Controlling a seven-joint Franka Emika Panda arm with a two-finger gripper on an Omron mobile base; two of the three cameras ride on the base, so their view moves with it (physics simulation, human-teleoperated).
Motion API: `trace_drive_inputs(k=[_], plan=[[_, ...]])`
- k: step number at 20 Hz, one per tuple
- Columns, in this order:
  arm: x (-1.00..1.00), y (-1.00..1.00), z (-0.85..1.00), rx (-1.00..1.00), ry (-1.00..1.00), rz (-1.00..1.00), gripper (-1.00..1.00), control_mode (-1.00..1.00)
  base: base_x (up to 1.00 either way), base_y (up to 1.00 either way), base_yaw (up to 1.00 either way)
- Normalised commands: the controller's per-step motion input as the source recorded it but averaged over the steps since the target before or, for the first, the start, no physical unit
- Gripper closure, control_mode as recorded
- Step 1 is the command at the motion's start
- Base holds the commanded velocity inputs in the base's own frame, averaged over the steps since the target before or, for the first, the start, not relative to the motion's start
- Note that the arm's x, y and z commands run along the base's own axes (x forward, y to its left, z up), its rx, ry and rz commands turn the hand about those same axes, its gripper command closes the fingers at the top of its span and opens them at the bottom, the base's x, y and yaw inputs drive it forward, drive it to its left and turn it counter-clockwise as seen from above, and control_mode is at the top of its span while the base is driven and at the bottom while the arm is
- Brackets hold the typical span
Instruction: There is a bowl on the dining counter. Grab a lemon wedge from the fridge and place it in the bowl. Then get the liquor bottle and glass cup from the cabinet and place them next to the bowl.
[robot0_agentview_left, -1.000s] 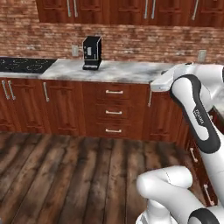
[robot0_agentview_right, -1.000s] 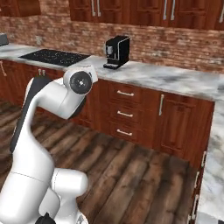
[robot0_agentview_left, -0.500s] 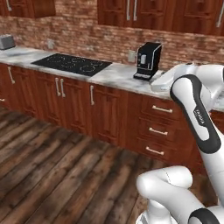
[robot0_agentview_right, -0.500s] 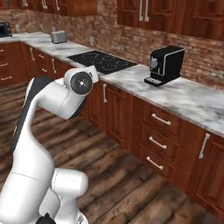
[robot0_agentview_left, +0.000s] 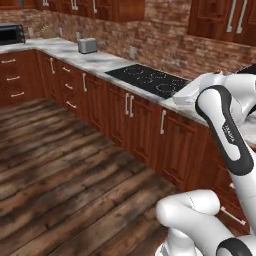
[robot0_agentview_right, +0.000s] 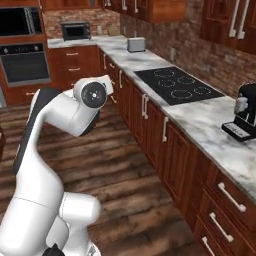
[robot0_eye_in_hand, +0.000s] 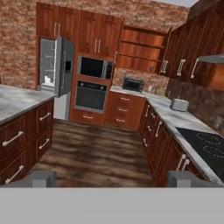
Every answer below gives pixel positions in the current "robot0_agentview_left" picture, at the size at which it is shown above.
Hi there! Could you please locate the black hob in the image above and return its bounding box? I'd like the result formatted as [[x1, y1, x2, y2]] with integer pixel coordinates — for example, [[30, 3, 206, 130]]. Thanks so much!
[[105, 63, 191, 100]]

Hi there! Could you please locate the dark wood cupboard door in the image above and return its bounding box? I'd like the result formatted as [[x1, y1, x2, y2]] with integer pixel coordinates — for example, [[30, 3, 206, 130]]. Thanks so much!
[[39, 53, 63, 105], [81, 72, 107, 134], [104, 82, 130, 149], [159, 109, 209, 193], [128, 93, 162, 166]]

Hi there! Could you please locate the black toaster oven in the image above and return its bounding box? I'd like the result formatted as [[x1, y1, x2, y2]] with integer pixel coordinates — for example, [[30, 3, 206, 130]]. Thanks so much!
[[0, 22, 27, 47]]

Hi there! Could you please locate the dark wood drawer front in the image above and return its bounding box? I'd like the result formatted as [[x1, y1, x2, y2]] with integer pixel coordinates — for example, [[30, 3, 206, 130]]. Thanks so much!
[[61, 77, 84, 98], [60, 61, 83, 80], [213, 186, 252, 235], [61, 94, 84, 118]]

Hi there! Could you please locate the silver toaster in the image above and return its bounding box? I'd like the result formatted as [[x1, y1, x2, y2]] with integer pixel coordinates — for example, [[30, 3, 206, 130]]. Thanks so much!
[[77, 37, 100, 55]]

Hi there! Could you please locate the dark wood drawer run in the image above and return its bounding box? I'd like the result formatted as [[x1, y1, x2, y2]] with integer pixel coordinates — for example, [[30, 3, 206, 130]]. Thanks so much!
[[0, 49, 44, 109]]

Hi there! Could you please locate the dark wood wall cupboard run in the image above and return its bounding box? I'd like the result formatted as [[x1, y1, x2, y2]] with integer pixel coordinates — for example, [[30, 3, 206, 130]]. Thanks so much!
[[0, 0, 146, 24]]

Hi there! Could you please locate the tan rounded object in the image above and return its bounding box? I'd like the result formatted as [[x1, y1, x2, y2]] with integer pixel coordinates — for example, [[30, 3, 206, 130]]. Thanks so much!
[[39, 24, 60, 40]]

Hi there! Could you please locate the white wall cupboard handle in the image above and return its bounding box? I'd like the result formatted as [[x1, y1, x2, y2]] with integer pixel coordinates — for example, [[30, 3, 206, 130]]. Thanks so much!
[[226, 0, 237, 34], [236, 0, 249, 35]]

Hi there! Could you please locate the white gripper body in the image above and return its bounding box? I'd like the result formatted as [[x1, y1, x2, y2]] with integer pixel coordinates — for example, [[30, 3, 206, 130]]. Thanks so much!
[[171, 73, 218, 107]]

